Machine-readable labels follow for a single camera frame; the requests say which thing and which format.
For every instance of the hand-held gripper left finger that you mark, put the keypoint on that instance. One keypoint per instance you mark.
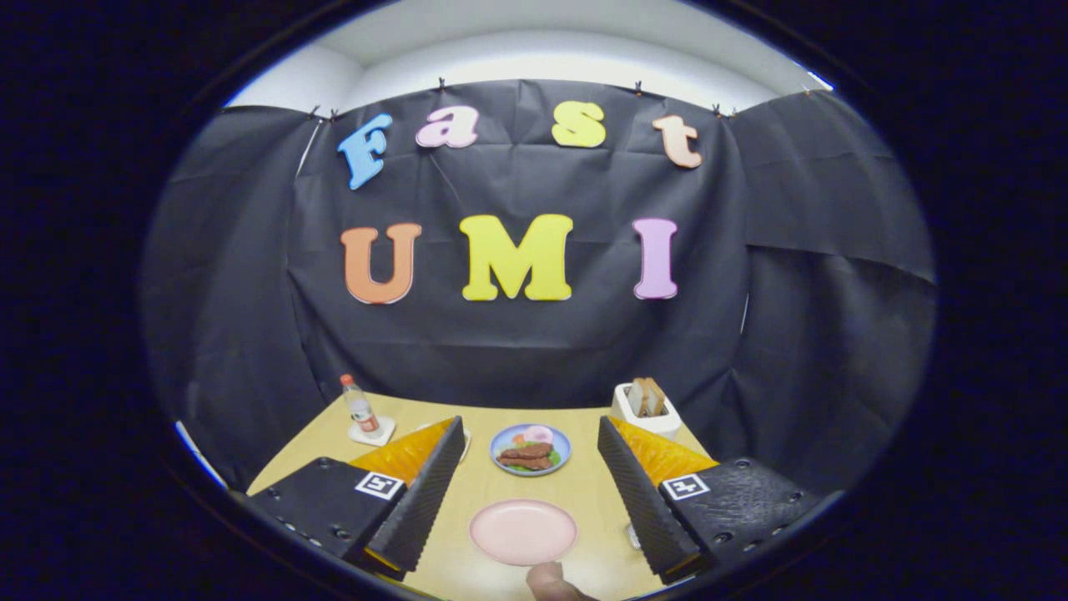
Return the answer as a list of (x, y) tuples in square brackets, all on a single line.
[(425, 488)]

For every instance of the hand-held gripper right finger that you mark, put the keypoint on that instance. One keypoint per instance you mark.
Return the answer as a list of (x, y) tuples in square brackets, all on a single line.
[(634, 488)]

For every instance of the white toaster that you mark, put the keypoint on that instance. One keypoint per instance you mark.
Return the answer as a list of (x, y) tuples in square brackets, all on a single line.
[(659, 426)]

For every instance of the white square coaster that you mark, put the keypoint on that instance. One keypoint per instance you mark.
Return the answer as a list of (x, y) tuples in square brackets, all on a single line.
[(382, 434)]

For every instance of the toasted bread slice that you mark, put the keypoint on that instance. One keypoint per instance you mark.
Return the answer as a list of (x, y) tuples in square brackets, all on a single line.
[(637, 396), (656, 396)]

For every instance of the blue food plate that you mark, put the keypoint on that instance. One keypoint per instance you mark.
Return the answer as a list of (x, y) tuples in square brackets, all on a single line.
[(509, 436)]

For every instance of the clear plastic water bottle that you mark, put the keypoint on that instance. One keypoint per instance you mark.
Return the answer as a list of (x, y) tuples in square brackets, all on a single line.
[(360, 409)]

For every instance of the brown meat strip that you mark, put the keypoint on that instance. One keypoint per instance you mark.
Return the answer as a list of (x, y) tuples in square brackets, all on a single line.
[(526, 463), (527, 452)]

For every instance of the pink round plate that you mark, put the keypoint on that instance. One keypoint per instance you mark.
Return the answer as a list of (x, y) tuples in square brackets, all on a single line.
[(521, 532)]

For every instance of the pink ham slice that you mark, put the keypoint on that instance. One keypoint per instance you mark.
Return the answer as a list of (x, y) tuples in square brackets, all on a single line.
[(539, 434)]

